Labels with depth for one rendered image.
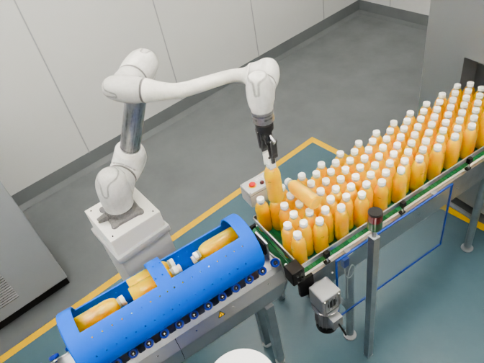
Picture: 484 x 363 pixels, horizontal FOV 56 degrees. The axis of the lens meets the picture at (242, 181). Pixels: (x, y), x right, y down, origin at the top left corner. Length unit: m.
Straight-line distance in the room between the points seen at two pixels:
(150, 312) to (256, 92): 0.97
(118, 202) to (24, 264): 1.40
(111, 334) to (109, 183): 0.72
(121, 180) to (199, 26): 3.01
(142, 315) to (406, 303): 1.87
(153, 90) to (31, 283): 2.19
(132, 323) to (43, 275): 1.81
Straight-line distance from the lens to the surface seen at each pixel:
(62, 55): 4.41
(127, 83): 1.90
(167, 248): 2.59
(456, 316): 3.26
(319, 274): 2.29
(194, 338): 2.21
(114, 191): 2.28
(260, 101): 1.74
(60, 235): 4.28
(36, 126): 4.53
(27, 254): 3.53
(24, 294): 3.73
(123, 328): 1.96
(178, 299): 1.97
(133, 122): 2.21
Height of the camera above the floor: 2.72
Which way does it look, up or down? 42 degrees down
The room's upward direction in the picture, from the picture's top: 12 degrees counter-clockwise
